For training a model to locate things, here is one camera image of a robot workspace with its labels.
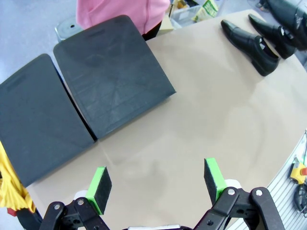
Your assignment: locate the yellow emergency stop button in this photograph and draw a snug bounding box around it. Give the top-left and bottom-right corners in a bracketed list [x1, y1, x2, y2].
[289, 162, 307, 185]

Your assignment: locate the cardboard box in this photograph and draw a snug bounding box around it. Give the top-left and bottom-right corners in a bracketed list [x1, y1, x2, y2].
[158, 16, 174, 35]

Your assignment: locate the person in pink hoodie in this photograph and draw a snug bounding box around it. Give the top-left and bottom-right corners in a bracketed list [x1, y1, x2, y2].
[76, 0, 170, 41]

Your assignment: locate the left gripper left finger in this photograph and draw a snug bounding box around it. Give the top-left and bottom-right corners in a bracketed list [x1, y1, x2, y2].
[39, 166, 113, 230]

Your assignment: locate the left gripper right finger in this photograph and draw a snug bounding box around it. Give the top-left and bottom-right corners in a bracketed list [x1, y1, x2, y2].
[193, 158, 286, 230]

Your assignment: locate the black cable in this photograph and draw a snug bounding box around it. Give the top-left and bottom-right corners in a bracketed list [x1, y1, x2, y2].
[294, 184, 307, 214]

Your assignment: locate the grooved aluminium table frame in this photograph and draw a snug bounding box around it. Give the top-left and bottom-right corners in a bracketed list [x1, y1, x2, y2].
[227, 134, 307, 230]

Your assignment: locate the clear plastic storage bin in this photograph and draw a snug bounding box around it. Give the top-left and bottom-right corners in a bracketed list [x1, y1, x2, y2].
[170, 5, 202, 27]

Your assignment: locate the green printed carton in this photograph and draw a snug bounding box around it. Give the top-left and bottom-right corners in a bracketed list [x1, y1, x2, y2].
[193, 0, 219, 23]

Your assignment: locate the grey round metal base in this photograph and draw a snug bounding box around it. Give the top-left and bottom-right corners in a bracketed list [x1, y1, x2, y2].
[54, 16, 81, 43]

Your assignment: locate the yellow cloth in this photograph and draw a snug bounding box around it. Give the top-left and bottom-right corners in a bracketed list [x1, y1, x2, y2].
[0, 140, 36, 214]

